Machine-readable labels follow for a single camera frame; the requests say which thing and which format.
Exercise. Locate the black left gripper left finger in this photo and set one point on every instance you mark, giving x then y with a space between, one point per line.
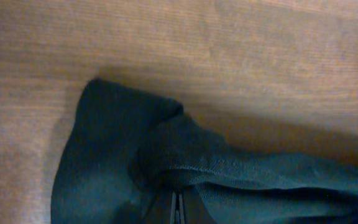
163 209

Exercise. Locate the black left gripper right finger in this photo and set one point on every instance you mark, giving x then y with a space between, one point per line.
192 209

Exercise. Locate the black polo shirt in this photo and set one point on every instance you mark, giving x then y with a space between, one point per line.
128 145

